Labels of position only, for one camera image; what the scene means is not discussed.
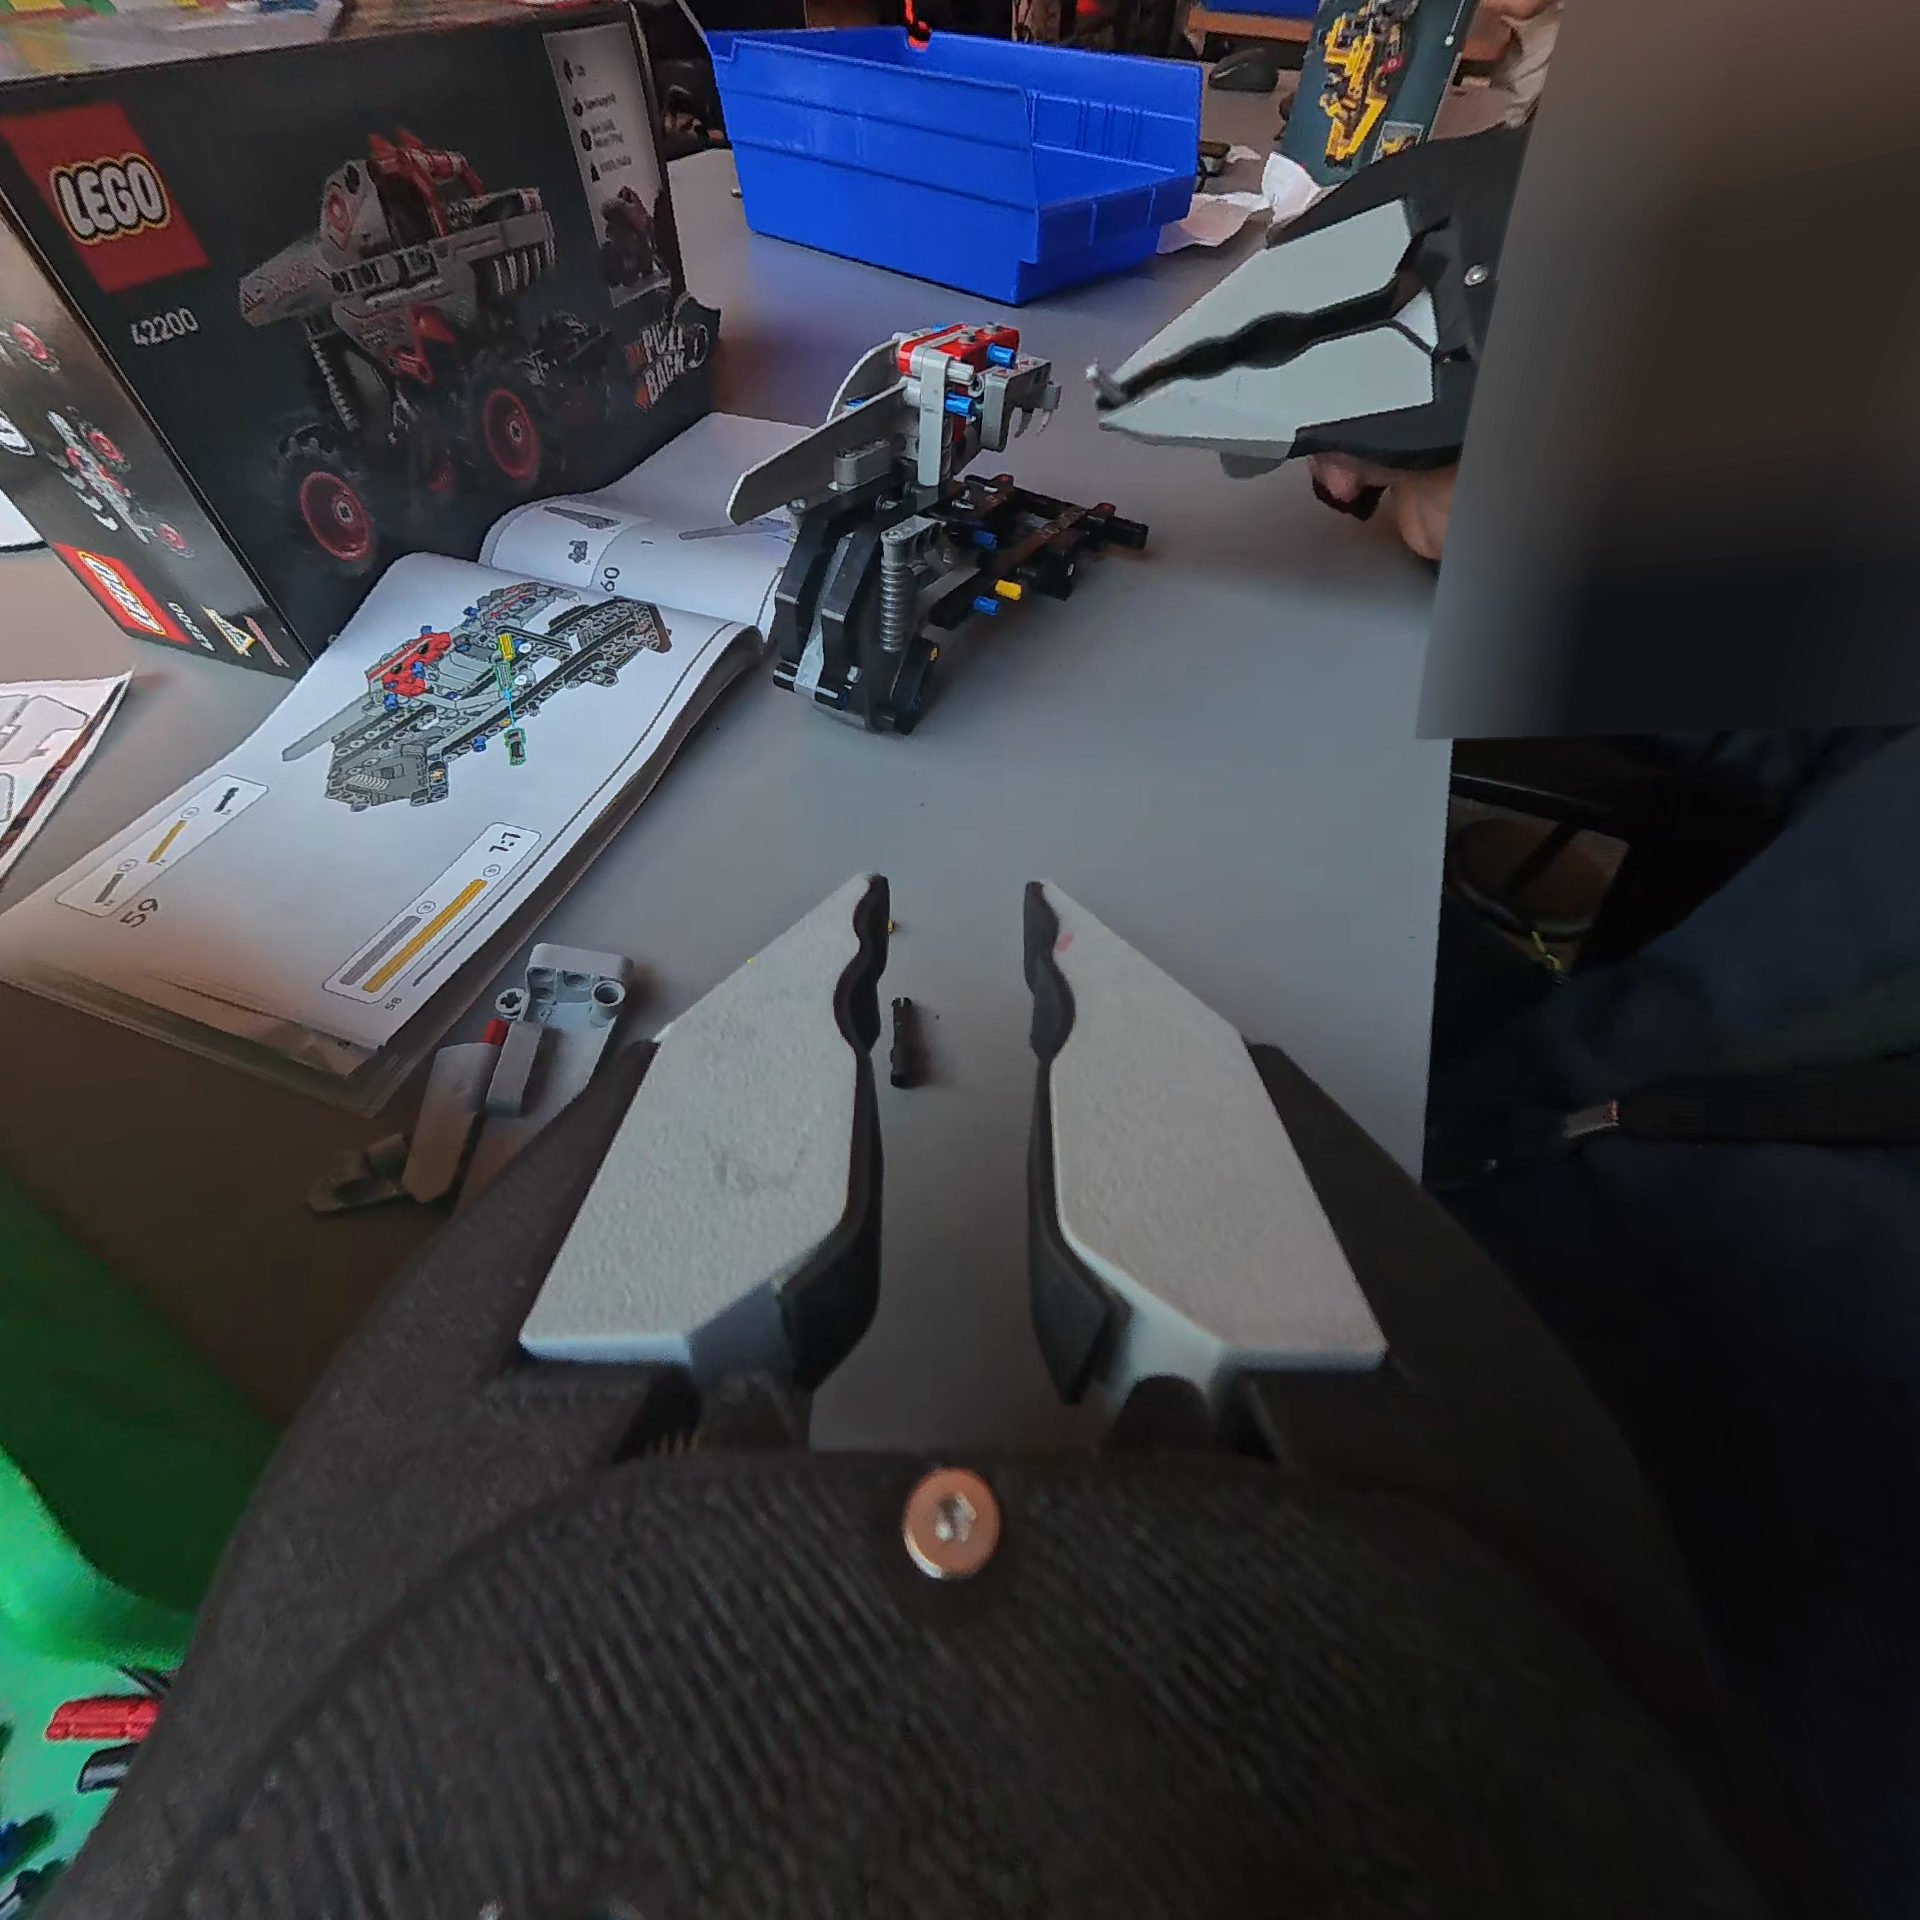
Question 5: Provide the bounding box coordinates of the grey panel piece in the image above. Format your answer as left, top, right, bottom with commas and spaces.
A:
306, 1040, 514, 1217

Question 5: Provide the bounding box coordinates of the set box with yellow vehicle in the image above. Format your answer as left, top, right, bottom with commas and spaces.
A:
1275, 0, 1481, 170

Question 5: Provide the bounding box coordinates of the blue plastic bin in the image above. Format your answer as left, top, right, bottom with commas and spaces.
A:
704, 28, 1210, 312

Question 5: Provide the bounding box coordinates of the green printed cloth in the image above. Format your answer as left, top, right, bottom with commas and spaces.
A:
0, 1169, 291, 1920

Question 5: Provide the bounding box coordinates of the person's right hand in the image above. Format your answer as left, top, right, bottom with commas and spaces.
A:
1307, 456, 1452, 560

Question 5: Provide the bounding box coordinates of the crumpled white paper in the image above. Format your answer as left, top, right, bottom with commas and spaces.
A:
1152, 141, 1326, 260

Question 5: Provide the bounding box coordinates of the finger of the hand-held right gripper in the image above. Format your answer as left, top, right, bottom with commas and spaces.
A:
1110, 200, 1424, 395
1100, 321, 1452, 482

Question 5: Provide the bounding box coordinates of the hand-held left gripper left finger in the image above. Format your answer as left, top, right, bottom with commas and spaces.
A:
518, 874, 890, 1392

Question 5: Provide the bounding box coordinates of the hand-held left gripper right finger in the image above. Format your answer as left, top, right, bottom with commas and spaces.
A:
1025, 882, 1389, 1403

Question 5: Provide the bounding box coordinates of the person's dark clothing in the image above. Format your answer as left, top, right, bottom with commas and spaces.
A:
1422, 732, 1920, 1920

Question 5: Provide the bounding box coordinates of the black toy truck set box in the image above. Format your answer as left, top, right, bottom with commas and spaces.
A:
0, 0, 724, 682

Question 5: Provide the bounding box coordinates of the partly built toy truck model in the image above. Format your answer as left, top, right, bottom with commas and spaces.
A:
729, 321, 1152, 736

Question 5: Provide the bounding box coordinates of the grey angled beam piece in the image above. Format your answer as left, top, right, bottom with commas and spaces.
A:
481, 944, 641, 1116

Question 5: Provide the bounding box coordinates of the open instruction booklet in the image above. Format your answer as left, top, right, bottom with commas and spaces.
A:
0, 411, 822, 1116

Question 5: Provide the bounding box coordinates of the white sticker sheet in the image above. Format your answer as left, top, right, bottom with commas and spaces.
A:
0, 671, 134, 889

